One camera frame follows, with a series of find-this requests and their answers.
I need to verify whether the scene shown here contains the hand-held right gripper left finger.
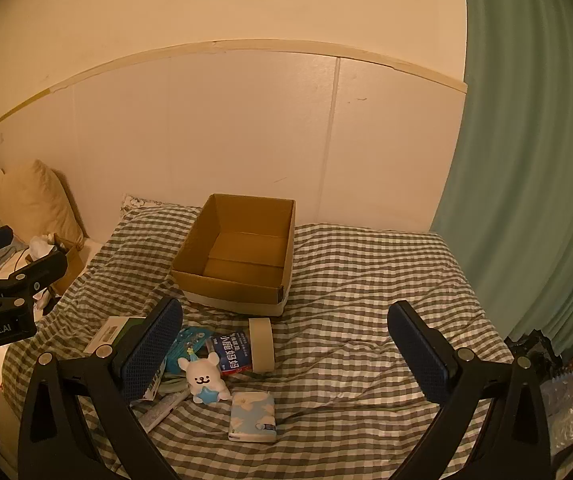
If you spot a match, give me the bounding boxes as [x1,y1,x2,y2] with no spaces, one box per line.
[18,296,184,480]

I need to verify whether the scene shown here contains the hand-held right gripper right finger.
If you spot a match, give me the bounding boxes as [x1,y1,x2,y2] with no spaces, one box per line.
[387,300,552,480]

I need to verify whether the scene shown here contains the clear blue plastic packet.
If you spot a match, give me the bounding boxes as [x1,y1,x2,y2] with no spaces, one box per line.
[164,326,214,376]

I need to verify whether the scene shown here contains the green and white medicine box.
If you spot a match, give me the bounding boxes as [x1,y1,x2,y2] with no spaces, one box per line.
[85,316,140,358]

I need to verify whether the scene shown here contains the white bear plush toy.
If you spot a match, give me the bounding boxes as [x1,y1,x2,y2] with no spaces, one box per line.
[177,351,231,405]

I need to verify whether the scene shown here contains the white tube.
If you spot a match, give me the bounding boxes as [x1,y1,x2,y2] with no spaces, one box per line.
[139,391,190,433]

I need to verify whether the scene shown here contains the blue label packet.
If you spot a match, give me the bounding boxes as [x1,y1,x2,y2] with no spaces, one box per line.
[206,332,253,377]

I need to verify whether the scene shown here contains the beige tape roll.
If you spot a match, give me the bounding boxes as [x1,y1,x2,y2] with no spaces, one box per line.
[248,316,276,374]

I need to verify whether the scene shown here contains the light blue tissue pack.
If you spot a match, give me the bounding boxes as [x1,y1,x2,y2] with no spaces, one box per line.
[228,391,278,444]

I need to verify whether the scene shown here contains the crumpled white cloth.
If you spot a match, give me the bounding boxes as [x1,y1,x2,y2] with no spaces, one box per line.
[29,234,62,261]

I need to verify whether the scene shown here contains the small brown cardboard box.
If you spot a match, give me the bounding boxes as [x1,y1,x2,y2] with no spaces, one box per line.
[49,240,87,296]

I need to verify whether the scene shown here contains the beige pillow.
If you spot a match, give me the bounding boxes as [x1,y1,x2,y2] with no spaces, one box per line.
[1,160,87,251]

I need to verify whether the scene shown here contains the grey checked blanket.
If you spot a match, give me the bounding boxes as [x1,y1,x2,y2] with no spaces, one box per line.
[2,204,514,480]

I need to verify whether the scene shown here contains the black bag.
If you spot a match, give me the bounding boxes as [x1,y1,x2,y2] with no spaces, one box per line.
[506,330,562,376]

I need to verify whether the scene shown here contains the floral pillow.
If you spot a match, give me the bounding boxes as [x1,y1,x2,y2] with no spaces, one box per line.
[119,193,167,218]

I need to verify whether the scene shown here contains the blue patterned plastic bag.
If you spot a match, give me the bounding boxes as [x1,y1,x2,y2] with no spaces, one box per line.
[541,375,573,416]

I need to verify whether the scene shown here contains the green curtain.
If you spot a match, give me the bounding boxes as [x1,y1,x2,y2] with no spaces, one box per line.
[429,0,573,361]

